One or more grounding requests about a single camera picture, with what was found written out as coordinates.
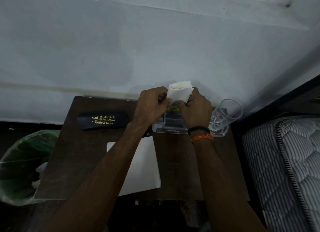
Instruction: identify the person's left hand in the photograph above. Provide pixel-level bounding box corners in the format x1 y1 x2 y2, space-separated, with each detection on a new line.
134 86 173 127

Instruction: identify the person's right hand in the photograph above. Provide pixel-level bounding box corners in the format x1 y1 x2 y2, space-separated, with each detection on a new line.
177 87 213 133

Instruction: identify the white cloth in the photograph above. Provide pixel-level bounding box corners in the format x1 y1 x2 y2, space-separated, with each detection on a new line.
166 81 194 107

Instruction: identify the person's left forearm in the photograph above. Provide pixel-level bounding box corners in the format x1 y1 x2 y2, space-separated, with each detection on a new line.
37 119 151 232

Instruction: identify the person's right forearm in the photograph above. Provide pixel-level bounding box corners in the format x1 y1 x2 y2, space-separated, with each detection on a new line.
190 130 268 232

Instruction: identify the black wristband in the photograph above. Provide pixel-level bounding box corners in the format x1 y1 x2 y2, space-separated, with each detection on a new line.
187 126 211 136

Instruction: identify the clear drinking glass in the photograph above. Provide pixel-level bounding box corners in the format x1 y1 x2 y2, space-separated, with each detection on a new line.
208 99 243 138

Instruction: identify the black spectacle case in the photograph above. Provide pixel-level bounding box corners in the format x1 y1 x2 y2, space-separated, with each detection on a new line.
76 111 130 130

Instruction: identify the white paper sheet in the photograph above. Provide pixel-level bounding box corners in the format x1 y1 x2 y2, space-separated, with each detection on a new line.
106 136 162 197

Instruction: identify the striped quilted mattress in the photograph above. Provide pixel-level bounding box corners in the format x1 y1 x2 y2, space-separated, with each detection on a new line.
241 115 320 232

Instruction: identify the white crumpled trash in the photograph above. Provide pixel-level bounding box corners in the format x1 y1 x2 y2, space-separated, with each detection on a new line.
30 162 48 189

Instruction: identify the green trash bin bag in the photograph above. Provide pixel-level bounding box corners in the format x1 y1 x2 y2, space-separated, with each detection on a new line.
0 129 61 206

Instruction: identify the orange thread bracelet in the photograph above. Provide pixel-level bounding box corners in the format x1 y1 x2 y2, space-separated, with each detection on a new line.
190 134 214 144

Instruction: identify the dark bed frame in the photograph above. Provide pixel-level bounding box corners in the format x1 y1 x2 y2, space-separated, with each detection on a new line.
229 74 320 133

